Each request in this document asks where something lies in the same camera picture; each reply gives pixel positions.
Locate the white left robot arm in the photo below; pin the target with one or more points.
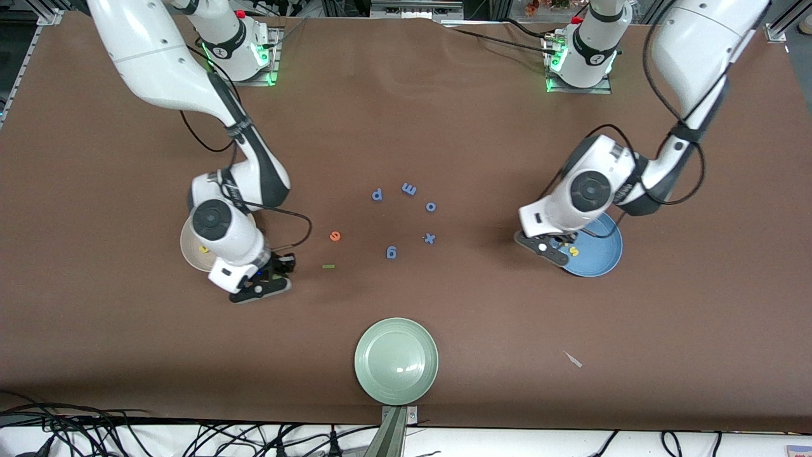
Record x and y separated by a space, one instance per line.
698 44

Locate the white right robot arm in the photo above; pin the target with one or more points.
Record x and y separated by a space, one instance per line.
152 57

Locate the blue plate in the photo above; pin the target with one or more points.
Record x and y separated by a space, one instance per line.
599 254

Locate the beige plate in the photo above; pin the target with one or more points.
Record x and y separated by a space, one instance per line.
190 247

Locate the white tape scrap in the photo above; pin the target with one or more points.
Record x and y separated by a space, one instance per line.
573 359

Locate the brown table cover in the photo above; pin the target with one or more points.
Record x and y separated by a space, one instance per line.
127 349

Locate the blue letter m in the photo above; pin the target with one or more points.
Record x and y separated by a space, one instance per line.
408 188

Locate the green plate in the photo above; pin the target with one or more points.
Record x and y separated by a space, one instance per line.
396 362

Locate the aluminium corner profile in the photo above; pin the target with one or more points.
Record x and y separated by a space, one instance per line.
51 14
777 30

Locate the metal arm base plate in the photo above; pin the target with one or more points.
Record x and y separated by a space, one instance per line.
244 82
580 90

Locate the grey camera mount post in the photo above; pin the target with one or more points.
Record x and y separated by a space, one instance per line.
393 438

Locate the aluminium frame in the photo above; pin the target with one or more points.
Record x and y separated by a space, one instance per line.
415 11

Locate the aluminium table edge rail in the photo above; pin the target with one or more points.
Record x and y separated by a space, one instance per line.
22 70

